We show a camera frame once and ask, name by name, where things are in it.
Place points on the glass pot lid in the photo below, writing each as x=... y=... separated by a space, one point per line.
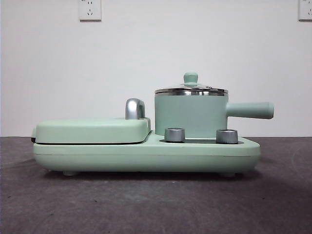
x=191 y=78

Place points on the white wall socket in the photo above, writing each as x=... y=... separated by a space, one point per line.
x=89 y=11
x=306 y=9

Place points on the mint green griddle cover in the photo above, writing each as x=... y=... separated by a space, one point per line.
x=92 y=130

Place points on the mint green breakfast machine base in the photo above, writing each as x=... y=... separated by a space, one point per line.
x=146 y=156

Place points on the silver control knob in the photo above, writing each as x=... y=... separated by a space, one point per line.
x=227 y=136
x=174 y=134

